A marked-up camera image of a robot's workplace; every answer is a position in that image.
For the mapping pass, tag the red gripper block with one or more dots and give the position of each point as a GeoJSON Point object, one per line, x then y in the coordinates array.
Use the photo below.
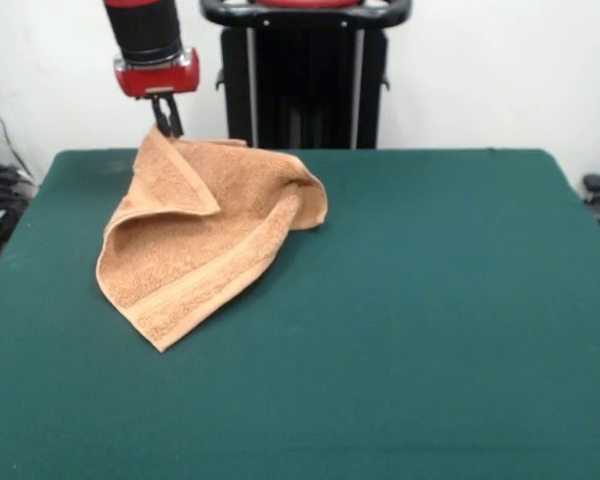
{"type": "Point", "coordinates": [160, 80]}

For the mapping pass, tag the tan terry towel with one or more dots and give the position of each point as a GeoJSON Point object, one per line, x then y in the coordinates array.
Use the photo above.
{"type": "Point", "coordinates": [205, 235]}

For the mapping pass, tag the dark green table cloth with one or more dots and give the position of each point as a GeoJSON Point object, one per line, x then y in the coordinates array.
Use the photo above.
{"type": "Point", "coordinates": [455, 350]}

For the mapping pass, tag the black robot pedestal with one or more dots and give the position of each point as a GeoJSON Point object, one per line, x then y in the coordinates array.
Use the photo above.
{"type": "Point", "coordinates": [305, 85]}

